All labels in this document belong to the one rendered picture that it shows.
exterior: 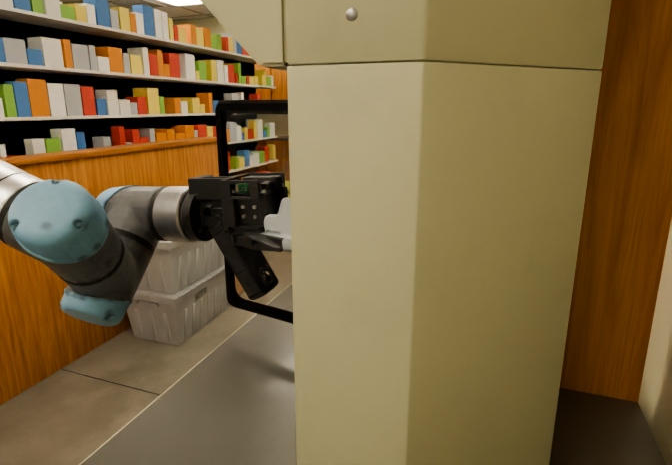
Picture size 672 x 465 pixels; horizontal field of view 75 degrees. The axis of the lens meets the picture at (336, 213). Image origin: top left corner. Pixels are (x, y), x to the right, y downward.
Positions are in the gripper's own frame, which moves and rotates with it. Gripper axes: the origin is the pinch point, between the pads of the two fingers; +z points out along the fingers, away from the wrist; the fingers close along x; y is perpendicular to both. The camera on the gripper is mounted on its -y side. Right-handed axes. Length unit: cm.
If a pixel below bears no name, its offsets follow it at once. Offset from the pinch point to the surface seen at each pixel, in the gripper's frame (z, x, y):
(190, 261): -153, 158, -65
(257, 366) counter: -21.0, 12.1, -27.7
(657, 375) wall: 42, 27, -28
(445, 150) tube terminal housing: 13.5, -12.3, 10.7
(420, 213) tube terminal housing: 11.7, -13.7, 6.0
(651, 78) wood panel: 36.1, 23.0, 16.5
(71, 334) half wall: -201, 111, -95
